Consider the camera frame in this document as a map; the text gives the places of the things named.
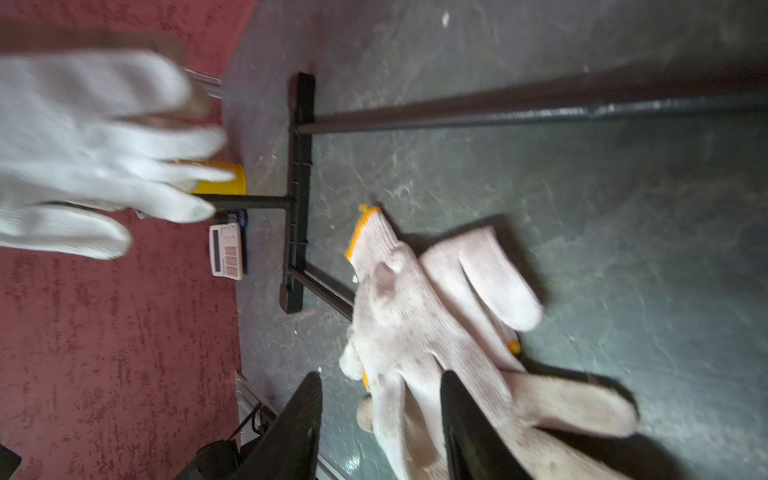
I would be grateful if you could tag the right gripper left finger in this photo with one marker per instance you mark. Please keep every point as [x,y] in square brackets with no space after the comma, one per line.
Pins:
[289,449]

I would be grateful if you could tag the white work glove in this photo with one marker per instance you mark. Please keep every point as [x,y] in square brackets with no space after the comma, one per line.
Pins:
[88,131]

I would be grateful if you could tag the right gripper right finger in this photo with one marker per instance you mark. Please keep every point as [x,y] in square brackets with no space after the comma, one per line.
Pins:
[474,450]

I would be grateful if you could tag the yellow cup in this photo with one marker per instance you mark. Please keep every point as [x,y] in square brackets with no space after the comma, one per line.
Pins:
[236,186]

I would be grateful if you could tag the pink calculator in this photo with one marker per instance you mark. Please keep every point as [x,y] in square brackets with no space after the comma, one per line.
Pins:
[226,251]

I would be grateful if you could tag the black clothes rack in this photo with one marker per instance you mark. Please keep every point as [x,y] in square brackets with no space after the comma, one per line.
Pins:
[733,94]

